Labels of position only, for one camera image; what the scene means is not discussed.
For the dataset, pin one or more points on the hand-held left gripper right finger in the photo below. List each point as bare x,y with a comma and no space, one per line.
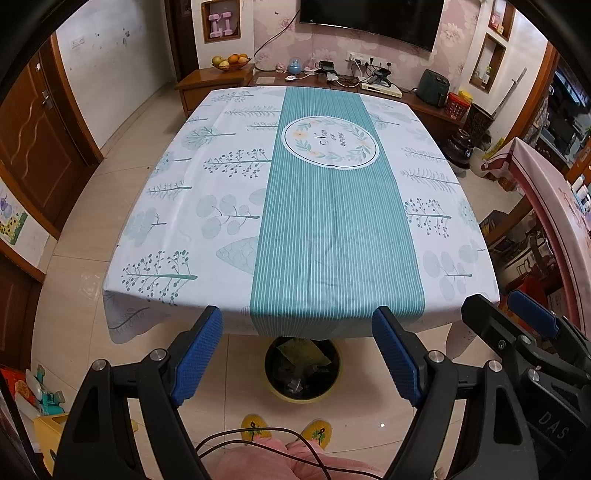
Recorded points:
397,355

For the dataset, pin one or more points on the pink covered table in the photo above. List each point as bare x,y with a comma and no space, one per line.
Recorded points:
545,184

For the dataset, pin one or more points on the yellow embroidered slipper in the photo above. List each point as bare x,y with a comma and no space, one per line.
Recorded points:
318,434
254,429

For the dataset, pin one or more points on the pink dumbbell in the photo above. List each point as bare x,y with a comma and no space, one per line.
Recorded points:
214,25
228,24

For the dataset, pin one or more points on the wall poster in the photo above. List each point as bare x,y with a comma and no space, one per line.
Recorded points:
11,217

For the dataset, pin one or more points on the wooden door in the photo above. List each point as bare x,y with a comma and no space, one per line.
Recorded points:
37,147

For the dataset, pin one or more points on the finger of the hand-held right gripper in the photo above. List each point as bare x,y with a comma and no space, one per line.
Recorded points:
494,327
531,311

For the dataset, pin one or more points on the metal rod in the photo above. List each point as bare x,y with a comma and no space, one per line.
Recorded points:
508,92

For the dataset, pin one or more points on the blue ceramic ornament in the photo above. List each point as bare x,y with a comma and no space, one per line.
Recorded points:
294,67

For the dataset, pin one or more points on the wooden side cabinet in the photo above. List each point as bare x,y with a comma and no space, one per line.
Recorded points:
207,87

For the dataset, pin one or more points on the yellow box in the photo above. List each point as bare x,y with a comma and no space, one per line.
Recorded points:
48,436

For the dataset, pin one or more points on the fruit bowl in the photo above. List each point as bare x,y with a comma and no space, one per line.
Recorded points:
231,62

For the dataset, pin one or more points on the person's pink clothing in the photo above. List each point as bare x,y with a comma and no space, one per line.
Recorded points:
277,464

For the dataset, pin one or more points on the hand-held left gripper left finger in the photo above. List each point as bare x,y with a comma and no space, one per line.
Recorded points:
198,355

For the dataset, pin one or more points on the dark green appliance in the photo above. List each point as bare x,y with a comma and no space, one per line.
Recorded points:
434,87

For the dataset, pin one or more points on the wall niche with dumbbells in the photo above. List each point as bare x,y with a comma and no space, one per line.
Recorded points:
205,23

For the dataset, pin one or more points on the white set-top box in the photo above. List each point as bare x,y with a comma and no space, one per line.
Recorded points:
381,90

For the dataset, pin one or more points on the dark carved container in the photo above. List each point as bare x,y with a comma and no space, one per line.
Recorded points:
478,122

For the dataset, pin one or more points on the wall power strip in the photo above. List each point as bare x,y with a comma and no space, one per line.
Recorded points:
367,59

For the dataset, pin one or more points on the yellow waste bin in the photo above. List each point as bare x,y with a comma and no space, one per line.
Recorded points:
300,399

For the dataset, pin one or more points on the table with patterned cloth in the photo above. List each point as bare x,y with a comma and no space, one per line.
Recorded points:
184,207

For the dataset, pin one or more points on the wall television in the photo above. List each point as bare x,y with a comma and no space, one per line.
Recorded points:
369,21

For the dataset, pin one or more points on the teal plastic toy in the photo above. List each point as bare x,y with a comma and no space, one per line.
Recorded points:
48,399

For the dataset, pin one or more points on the long wooden console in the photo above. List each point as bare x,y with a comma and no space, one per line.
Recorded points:
415,108

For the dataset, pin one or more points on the red basket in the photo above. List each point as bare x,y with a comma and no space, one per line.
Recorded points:
459,108

